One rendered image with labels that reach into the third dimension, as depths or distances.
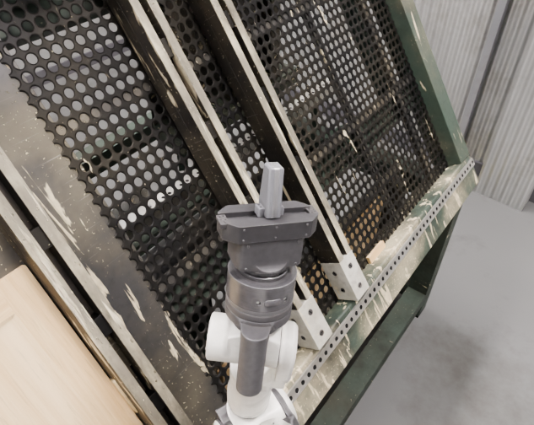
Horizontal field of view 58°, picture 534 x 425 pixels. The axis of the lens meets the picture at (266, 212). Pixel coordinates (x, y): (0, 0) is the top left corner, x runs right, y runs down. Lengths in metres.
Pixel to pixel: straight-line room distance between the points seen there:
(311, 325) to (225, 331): 0.57
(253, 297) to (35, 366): 0.47
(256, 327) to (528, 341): 2.13
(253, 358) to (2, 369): 0.46
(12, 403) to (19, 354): 0.08
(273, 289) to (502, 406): 1.90
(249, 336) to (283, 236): 0.13
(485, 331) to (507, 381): 0.25
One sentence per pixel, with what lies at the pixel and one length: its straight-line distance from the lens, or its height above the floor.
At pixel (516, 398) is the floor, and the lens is 2.45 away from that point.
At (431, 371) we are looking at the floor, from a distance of 2.38.
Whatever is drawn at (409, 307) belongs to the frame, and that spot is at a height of 0.18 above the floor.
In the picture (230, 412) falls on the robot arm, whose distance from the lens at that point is 0.88.
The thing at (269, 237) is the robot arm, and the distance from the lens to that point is 0.56.
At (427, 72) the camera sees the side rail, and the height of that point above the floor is 1.20.
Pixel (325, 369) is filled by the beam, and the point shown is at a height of 0.85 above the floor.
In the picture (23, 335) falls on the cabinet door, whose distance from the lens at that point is 0.93.
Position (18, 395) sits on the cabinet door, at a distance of 0.95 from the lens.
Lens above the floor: 1.98
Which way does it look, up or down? 42 degrees down
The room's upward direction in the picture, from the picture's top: straight up
